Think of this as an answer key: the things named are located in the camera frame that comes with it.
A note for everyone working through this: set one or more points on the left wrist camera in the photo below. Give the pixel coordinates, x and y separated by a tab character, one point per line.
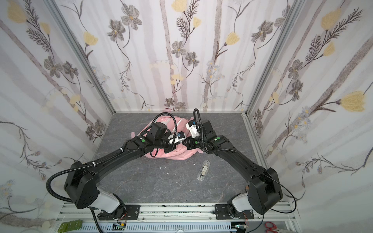
180	136

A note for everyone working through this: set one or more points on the clear plastic case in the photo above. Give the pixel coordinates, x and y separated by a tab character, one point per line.
203	171

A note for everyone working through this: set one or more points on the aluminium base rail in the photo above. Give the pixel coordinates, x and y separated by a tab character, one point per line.
239	214

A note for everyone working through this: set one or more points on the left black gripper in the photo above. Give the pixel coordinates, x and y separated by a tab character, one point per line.
169	146

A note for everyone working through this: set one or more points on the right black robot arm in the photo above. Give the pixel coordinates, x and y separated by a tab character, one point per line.
265	189

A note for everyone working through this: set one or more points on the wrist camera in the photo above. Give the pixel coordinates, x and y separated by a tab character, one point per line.
180	136
193	129

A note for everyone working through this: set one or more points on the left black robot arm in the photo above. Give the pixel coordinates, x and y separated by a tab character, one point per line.
82	179

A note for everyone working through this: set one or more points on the red scissors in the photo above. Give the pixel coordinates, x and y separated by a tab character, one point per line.
271	227

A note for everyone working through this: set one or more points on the pink backpack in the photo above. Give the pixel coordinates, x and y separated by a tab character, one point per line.
171	133

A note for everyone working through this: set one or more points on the white cable duct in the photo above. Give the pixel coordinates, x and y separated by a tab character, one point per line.
173	227

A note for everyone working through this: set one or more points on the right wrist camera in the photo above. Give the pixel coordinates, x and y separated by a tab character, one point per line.
193	129

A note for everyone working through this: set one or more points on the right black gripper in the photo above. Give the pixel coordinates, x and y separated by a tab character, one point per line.
188	142

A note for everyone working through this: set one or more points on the green circuit board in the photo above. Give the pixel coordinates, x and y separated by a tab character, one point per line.
70	226

